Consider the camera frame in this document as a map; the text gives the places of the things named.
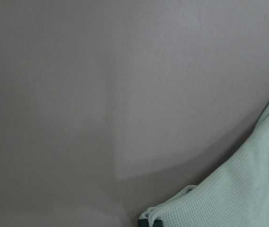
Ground olive green long-sleeve shirt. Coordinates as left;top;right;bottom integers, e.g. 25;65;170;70
139;104;269;227

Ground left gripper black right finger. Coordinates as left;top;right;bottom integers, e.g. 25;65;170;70
152;219;163;227

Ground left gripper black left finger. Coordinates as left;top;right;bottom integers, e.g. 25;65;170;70
137;219;149;227

